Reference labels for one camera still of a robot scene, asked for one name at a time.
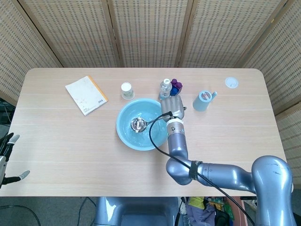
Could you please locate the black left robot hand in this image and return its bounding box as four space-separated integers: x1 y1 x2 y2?
0 133 31 189

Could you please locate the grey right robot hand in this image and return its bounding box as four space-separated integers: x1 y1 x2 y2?
160 95 188 122

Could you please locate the stainless steel ladle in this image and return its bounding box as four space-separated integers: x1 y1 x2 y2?
130 116 165 134

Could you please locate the clear plastic water bottle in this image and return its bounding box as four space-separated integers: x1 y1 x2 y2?
159 78 172 100

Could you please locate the light blue bowl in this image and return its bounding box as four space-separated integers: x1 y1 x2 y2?
116 98 169 151

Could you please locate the purple toy block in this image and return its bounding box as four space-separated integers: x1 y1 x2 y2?
170 78 183 90

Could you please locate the light blue plastic mug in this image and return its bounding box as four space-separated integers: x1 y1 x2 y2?
192 89 218 112

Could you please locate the white paper cup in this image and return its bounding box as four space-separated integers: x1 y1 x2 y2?
120 82 135 99

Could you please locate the white round lid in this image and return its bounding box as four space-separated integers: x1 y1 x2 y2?
224 77 239 89

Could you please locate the woven bamboo folding screen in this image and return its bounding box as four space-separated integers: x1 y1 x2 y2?
0 0 301 179

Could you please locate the white notebook with orange spine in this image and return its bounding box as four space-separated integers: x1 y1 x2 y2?
65 75 109 117

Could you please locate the colourful cloth pile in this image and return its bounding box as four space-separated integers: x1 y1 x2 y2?
181 196 236 226

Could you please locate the grey-blue robot torso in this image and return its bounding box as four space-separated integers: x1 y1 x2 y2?
94 196 181 226

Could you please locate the black equipment with cables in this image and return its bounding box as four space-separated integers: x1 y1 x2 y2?
0 97 15 124

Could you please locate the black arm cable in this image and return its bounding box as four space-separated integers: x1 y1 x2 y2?
148 110 256 226

